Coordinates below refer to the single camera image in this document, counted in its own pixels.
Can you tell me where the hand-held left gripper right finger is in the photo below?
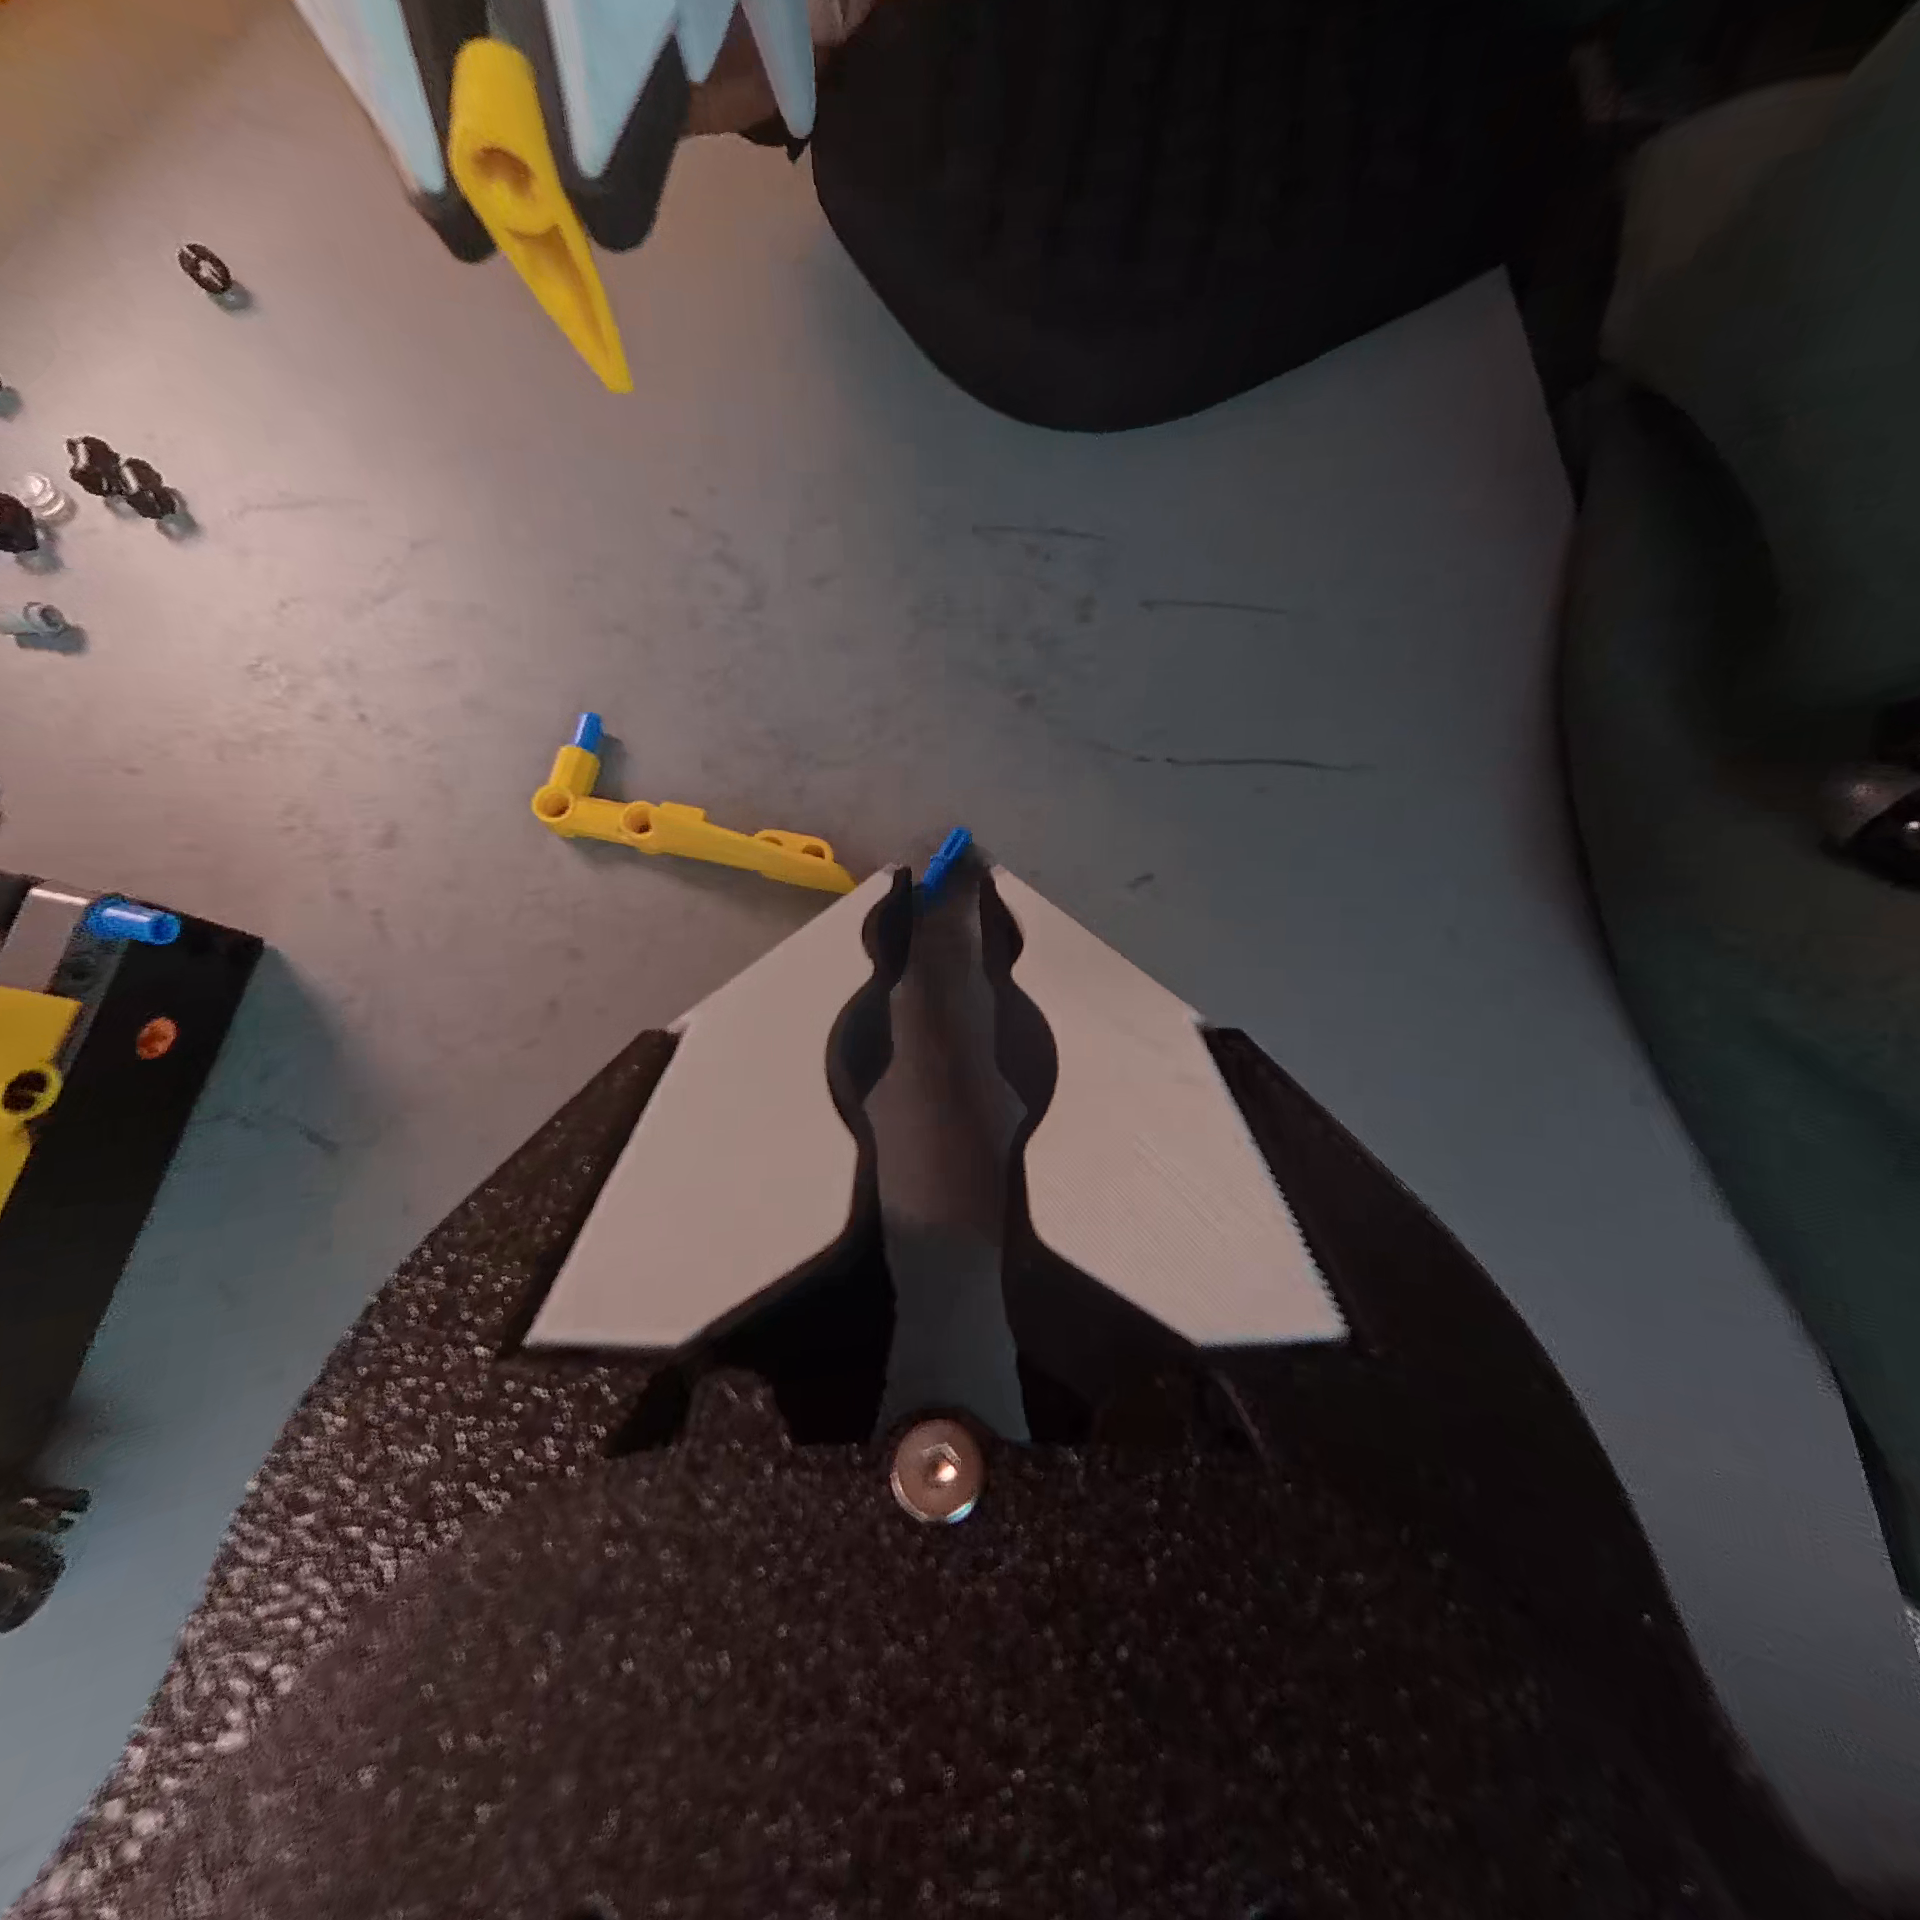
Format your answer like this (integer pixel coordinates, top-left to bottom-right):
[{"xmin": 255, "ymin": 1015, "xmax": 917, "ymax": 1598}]
[{"xmin": 979, "ymin": 864, "xmax": 1356, "ymax": 1451}]

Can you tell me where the yellow black lego model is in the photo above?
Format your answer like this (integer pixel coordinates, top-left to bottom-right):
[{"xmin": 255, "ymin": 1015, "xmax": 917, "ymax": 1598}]
[{"xmin": 0, "ymin": 870, "xmax": 268, "ymax": 1637}]

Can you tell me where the yellow thin lego liftarm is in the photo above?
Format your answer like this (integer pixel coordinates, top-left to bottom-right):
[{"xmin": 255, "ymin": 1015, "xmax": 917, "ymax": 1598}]
[{"xmin": 533, "ymin": 746, "xmax": 859, "ymax": 895}]

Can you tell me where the person's green sweatshirt torso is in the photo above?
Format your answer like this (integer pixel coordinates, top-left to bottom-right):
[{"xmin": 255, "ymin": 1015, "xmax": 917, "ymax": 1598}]
[{"xmin": 1552, "ymin": 0, "xmax": 1920, "ymax": 1623}]

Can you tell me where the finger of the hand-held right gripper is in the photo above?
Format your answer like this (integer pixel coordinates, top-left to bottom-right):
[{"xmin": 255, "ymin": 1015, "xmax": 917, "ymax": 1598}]
[
  {"xmin": 544, "ymin": 0, "xmax": 823, "ymax": 254},
  {"xmin": 293, "ymin": 0, "xmax": 505, "ymax": 268}
]

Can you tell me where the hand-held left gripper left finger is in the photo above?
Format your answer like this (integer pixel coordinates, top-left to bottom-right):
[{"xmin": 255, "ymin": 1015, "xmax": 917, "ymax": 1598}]
[{"xmin": 519, "ymin": 864, "xmax": 921, "ymax": 1447}]

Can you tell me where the pile of small lego pins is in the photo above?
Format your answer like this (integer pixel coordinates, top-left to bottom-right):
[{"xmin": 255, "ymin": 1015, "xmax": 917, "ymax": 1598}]
[{"xmin": 0, "ymin": 381, "xmax": 196, "ymax": 655}]

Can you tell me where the yellow pointed lego tooth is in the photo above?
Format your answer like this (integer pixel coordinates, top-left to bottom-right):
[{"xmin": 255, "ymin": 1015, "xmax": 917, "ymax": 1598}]
[{"xmin": 449, "ymin": 36, "xmax": 636, "ymax": 395}]

